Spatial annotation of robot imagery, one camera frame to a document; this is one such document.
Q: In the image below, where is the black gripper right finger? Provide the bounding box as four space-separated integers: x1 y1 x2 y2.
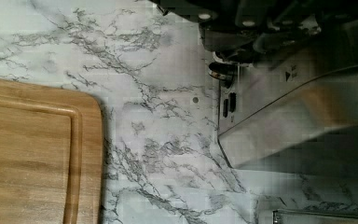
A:
150 0 358 32

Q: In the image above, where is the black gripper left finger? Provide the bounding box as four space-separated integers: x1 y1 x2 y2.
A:
199 18 293 63

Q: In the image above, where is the bamboo cutting board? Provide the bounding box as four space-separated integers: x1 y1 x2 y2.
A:
0 79 103 224

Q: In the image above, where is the silver two-slot toaster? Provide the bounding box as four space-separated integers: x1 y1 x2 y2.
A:
217 21 358 169

